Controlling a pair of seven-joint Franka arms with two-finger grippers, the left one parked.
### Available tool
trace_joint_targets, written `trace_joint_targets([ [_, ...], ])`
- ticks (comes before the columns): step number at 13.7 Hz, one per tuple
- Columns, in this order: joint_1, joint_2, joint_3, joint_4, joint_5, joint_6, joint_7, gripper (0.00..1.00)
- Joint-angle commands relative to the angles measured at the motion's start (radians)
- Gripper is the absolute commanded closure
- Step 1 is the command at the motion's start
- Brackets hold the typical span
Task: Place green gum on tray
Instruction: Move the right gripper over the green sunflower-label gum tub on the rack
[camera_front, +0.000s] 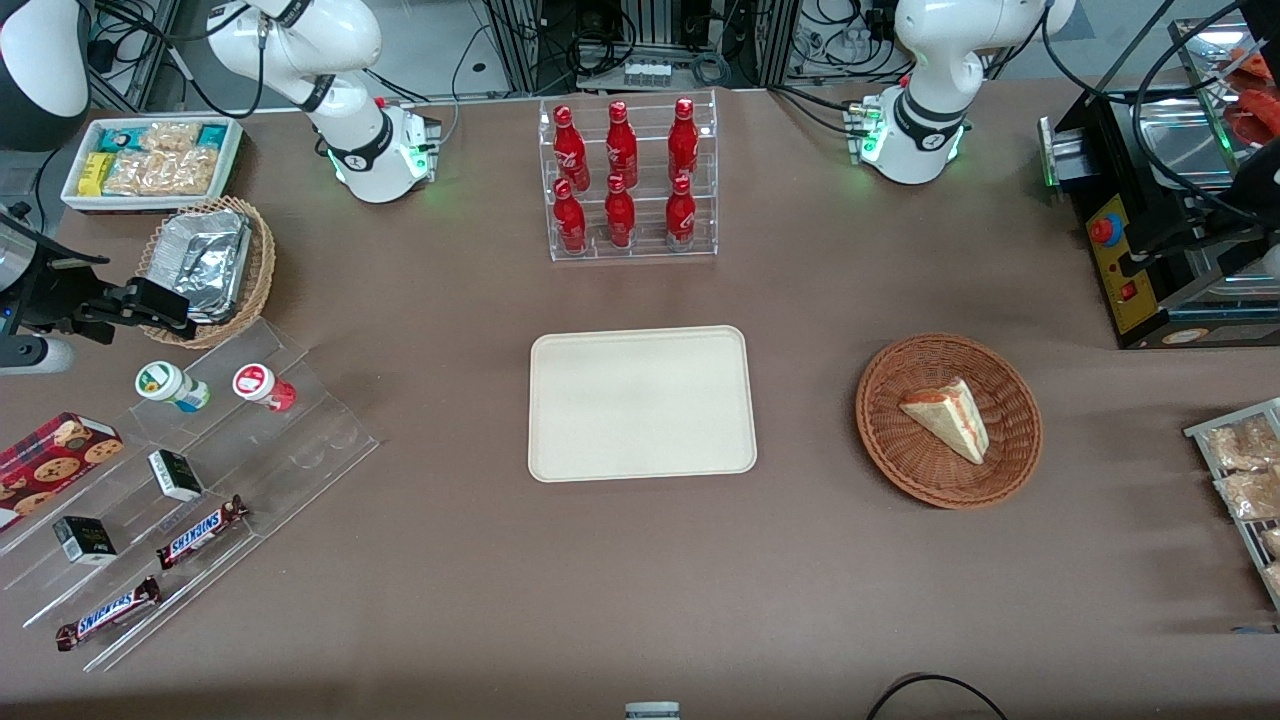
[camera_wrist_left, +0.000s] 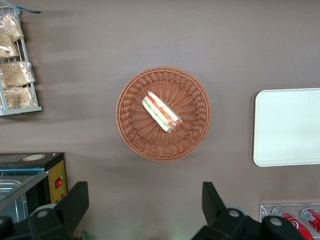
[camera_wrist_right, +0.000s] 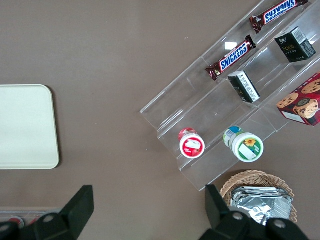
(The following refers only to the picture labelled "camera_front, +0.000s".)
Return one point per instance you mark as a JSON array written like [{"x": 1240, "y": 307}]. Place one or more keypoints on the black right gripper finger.
[
  {"x": 152, "y": 300},
  {"x": 172, "y": 331}
]

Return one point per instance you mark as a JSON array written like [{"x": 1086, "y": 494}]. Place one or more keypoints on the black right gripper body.
[{"x": 52, "y": 292}]

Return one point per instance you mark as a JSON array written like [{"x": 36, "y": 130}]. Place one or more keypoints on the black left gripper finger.
[
  {"x": 1165, "y": 233},
  {"x": 1136, "y": 265}
]

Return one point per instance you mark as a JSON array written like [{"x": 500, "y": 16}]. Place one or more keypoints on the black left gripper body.
[{"x": 1226, "y": 218}]

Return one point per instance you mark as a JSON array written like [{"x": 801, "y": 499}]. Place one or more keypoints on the green gum bottle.
[{"x": 170, "y": 385}]

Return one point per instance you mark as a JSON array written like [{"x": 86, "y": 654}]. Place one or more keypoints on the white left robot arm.
[{"x": 925, "y": 130}]

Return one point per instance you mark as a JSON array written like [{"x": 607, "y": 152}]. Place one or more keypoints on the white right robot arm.
[{"x": 365, "y": 150}]

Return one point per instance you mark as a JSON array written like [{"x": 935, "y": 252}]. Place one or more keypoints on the aluminium foil tray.
[{"x": 205, "y": 260}]

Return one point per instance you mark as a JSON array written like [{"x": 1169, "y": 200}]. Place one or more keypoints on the red gum bottle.
[{"x": 262, "y": 385}]

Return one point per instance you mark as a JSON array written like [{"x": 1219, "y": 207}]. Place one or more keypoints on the beige serving tray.
[{"x": 640, "y": 405}]

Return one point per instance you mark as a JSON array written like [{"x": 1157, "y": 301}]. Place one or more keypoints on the black food warmer cabinet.
[{"x": 1130, "y": 290}]

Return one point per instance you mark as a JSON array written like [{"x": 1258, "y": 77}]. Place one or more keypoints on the wicker basket with foil trays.
[{"x": 262, "y": 260}]

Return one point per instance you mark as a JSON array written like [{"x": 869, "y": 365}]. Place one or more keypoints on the clear cracker bag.
[
  {"x": 160, "y": 173},
  {"x": 170, "y": 136}
]

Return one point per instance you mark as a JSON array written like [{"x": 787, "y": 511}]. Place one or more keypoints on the yellow snack packet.
[{"x": 95, "y": 173}]

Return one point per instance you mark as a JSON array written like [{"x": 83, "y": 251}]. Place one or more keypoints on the small black box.
[
  {"x": 84, "y": 540},
  {"x": 176, "y": 476}
]

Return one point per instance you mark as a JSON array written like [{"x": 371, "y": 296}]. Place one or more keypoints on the white snack bin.
[{"x": 235, "y": 160}]

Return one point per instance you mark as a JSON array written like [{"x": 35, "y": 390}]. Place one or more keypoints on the red cookie box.
[{"x": 50, "y": 465}]

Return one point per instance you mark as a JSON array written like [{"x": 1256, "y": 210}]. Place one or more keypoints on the teal snack packet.
[
  {"x": 120, "y": 136},
  {"x": 212, "y": 134}
]

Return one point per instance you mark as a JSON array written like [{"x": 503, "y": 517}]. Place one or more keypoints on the clear acrylic stepped shelf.
[{"x": 300, "y": 440}]

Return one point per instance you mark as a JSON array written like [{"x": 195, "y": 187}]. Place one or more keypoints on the snickers bar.
[
  {"x": 108, "y": 613},
  {"x": 200, "y": 532}
]

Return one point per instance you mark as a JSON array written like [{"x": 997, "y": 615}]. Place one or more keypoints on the bagged fried snack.
[
  {"x": 1240, "y": 446},
  {"x": 1275, "y": 578},
  {"x": 1272, "y": 541},
  {"x": 1252, "y": 493}
]

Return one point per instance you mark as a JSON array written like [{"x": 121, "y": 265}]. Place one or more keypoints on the wrapped triangle sandwich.
[{"x": 950, "y": 418}]

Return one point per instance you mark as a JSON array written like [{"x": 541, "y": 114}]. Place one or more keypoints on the round brown wicker basket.
[{"x": 900, "y": 450}]

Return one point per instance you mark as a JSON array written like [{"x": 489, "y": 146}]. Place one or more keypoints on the blue tape piece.
[{"x": 1255, "y": 629}]

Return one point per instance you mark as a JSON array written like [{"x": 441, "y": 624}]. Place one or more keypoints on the red cola bottle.
[
  {"x": 680, "y": 215},
  {"x": 569, "y": 150},
  {"x": 683, "y": 140},
  {"x": 620, "y": 215},
  {"x": 621, "y": 145},
  {"x": 570, "y": 220}
]

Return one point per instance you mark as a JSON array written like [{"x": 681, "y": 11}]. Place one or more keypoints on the clear acrylic bottle rack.
[{"x": 650, "y": 160}]

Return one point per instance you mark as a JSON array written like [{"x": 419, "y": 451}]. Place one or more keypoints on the grey power strip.
[{"x": 647, "y": 74}]

